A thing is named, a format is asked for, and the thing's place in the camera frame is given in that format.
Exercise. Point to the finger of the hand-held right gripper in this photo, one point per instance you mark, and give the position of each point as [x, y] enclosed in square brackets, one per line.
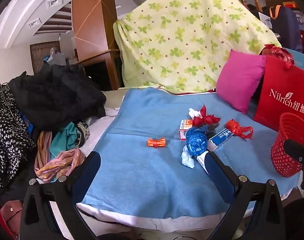
[298, 150]

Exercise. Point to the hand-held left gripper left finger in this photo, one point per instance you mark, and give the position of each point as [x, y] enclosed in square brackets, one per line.
[88, 170]

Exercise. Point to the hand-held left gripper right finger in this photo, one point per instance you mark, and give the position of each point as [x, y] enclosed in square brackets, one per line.
[216, 172]

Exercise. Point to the red mesh plastic basket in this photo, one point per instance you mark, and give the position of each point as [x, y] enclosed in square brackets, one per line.
[284, 155]

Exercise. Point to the blue white cardboard box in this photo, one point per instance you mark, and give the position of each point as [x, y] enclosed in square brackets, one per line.
[220, 137]
[201, 161]

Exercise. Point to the white tissue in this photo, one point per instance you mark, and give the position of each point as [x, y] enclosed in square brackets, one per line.
[193, 112]
[188, 158]

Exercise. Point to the blue plastic bag ball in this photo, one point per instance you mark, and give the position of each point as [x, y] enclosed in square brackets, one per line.
[195, 142]

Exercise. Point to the dark plastic bag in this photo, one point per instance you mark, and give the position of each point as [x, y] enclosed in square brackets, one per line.
[213, 128]

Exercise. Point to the small red plastic bag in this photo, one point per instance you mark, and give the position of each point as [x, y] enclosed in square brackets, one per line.
[233, 125]

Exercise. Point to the red white medicine box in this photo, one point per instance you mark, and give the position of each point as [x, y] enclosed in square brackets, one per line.
[184, 131]

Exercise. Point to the red knotted plastic bag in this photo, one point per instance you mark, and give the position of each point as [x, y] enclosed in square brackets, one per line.
[204, 118]

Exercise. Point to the orange candy wrapper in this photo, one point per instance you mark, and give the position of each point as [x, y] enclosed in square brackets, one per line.
[155, 142]

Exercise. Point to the striped pink scarf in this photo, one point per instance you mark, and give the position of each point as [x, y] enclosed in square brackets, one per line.
[59, 162]

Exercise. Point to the teal cloth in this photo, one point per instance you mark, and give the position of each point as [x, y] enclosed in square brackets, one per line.
[67, 137]

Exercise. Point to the blue towel blanket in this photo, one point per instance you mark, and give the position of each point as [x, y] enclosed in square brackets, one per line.
[142, 175]

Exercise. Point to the red paper shopping bag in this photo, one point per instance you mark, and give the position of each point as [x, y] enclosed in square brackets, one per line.
[279, 80]

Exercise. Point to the blue garment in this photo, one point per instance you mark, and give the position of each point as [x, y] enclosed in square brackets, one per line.
[27, 122]

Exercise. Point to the brown leather bag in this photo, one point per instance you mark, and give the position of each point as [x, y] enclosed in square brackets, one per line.
[12, 212]

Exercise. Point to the black white speckled garment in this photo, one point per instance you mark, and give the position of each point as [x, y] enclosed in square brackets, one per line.
[7, 135]

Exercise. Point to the pink pillow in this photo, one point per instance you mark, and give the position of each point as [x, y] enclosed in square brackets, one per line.
[239, 80]

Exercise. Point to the light blue shoe box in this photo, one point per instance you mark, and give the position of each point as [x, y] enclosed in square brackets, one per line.
[299, 57]

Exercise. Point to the low wooden cabinet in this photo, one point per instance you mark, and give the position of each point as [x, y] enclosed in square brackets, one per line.
[97, 72]

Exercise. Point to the large red plastic bag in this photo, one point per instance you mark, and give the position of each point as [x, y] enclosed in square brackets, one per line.
[274, 50]

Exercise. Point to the grey cabinet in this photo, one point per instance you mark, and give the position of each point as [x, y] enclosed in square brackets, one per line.
[64, 60]

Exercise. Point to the brown wicker screen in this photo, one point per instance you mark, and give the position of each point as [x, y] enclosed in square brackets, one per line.
[42, 55]

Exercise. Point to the white printed box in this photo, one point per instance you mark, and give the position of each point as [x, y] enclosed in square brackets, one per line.
[264, 18]

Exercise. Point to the clover print yellow sheet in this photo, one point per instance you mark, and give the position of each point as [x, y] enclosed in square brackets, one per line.
[186, 30]

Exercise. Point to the brown wooden pillar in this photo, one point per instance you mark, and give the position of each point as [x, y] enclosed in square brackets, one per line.
[89, 17]

